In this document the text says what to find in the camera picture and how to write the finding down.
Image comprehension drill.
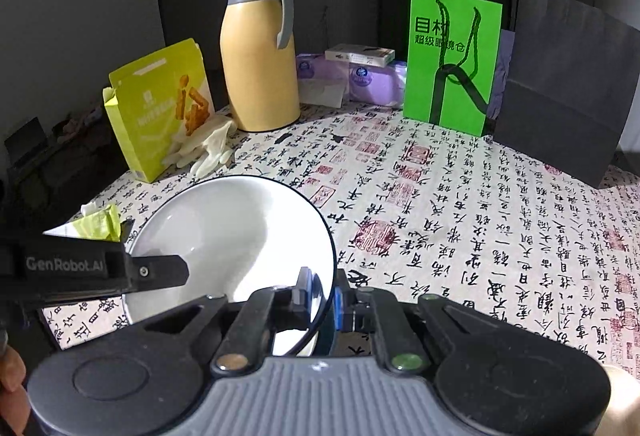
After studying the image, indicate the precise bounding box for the white bowl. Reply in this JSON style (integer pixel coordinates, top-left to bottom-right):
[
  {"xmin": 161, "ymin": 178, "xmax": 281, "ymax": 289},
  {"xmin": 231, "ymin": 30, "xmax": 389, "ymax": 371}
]
[{"xmin": 122, "ymin": 176, "xmax": 336, "ymax": 357}]

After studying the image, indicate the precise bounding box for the blue bowl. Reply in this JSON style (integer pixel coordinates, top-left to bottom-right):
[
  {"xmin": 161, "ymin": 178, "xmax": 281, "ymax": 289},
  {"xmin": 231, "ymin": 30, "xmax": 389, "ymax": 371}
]
[{"xmin": 311, "ymin": 288, "xmax": 336, "ymax": 357}]

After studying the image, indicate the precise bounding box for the person's left hand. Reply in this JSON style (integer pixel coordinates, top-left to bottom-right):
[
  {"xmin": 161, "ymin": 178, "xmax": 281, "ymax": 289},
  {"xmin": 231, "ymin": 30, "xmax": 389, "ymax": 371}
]
[{"xmin": 1, "ymin": 346, "xmax": 30, "ymax": 435}]

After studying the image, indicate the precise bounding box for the green snack packet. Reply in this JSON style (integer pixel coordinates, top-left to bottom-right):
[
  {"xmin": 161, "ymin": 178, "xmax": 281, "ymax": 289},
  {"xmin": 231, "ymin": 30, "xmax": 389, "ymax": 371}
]
[{"xmin": 46, "ymin": 202, "xmax": 122, "ymax": 242}]

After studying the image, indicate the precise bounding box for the calligraphy print tablecloth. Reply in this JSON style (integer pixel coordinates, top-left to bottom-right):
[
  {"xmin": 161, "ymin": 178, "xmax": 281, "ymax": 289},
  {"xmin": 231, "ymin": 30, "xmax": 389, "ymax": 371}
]
[{"xmin": 41, "ymin": 100, "xmax": 640, "ymax": 380}]

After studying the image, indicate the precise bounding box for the purple tissue pack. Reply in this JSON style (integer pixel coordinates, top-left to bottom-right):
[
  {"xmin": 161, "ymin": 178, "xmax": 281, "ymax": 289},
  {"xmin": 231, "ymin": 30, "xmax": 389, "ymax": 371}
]
[{"xmin": 296, "ymin": 54, "xmax": 407, "ymax": 109}]

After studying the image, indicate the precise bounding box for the yellow snack box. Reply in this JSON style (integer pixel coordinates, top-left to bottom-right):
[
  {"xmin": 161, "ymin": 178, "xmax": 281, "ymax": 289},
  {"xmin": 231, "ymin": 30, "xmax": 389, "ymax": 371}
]
[{"xmin": 102, "ymin": 38, "xmax": 215, "ymax": 182}]

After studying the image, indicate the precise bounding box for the yellow thermos jug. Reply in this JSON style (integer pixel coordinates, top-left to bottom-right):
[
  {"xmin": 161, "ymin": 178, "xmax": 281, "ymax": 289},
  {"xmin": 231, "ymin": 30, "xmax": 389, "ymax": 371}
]
[{"xmin": 219, "ymin": 0, "xmax": 300, "ymax": 133}]

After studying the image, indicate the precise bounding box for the white small box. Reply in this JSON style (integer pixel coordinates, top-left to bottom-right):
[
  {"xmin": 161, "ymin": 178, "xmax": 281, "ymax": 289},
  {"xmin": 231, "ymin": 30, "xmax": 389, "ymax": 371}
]
[{"xmin": 324, "ymin": 44, "xmax": 395, "ymax": 68}]

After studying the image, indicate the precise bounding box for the green paper bag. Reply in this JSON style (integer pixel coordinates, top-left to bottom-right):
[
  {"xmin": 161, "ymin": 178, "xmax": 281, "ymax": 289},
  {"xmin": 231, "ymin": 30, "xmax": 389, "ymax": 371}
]
[{"xmin": 404, "ymin": 0, "xmax": 502, "ymax": 137}]

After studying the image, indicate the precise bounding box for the black paper bag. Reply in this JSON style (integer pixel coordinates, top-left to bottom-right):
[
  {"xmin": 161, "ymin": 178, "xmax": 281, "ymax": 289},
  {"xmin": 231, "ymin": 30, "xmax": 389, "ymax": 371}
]
[{"xmin": 494, "ymin": 0, "xmax": 639, "ymax": 187}]

